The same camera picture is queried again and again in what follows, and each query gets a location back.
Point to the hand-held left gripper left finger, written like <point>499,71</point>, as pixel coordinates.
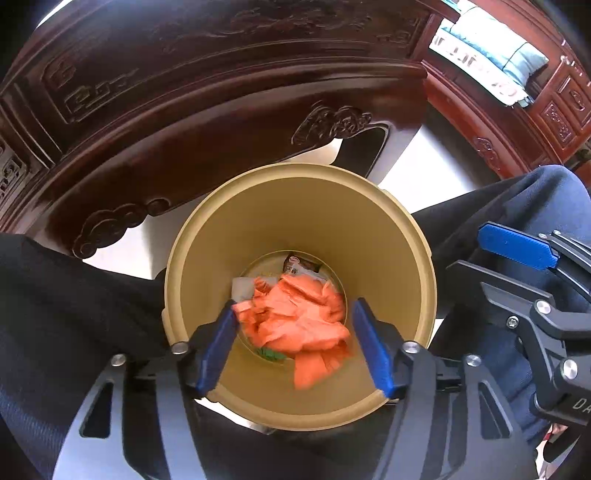
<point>217,346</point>

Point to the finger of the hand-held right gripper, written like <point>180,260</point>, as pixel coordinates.
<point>526,314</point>
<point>512,244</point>

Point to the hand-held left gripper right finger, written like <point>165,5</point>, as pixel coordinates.
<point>374,350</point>

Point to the orange plastic bag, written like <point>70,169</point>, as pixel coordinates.
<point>295,323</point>

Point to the yellow plastic bin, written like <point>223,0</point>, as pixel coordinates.
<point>221,221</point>

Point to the person's right leg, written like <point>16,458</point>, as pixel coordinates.
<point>485,203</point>

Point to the green wrapper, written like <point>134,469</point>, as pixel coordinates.
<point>270,354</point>

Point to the white wrapper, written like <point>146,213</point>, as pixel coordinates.
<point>242,288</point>

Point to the brown wrapper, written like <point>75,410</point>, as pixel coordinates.
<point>300,264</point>

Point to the carved red wooden sofa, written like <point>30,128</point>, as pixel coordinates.
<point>466,115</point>

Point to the blue seat cushion patterned border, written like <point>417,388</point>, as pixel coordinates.
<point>485,50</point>

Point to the carved dark wooden table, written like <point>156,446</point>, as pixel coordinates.
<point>207,115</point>

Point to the carved wooden cabinet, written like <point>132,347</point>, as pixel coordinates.
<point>9,173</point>

